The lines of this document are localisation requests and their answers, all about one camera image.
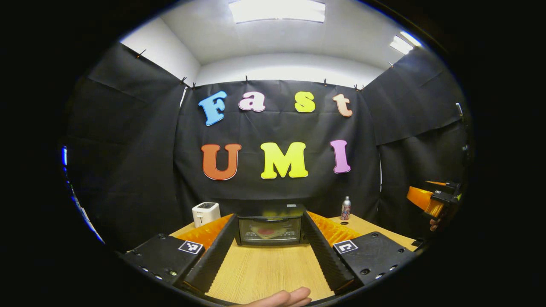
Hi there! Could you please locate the white toaster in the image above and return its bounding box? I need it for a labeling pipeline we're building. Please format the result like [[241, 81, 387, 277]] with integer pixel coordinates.
[[192, 202, 221, 228]]

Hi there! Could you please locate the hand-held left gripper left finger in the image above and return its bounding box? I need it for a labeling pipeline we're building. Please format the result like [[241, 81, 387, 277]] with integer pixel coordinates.
[[119, 213, 238, 295]]

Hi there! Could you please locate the ceiling light panel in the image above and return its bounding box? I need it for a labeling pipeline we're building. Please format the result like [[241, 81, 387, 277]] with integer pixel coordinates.
[[229, 0, 326, 24], [389, 31, 423, 55]]

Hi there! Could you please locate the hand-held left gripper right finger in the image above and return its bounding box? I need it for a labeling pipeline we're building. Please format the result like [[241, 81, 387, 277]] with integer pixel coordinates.
[[301, 211, 418, 295]]

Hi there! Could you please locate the shallow plate with food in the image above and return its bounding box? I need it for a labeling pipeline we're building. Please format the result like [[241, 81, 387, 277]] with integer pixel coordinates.
[[250, 223, 289, 240]]

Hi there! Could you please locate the black backdrop cloth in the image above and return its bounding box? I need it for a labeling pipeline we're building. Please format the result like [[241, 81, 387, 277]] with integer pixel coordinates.
[[64, 42, 473, 253]]

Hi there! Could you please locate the black electric oven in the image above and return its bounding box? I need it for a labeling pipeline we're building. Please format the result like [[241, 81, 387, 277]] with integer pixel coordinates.
[[234, 203, 309, 247]]

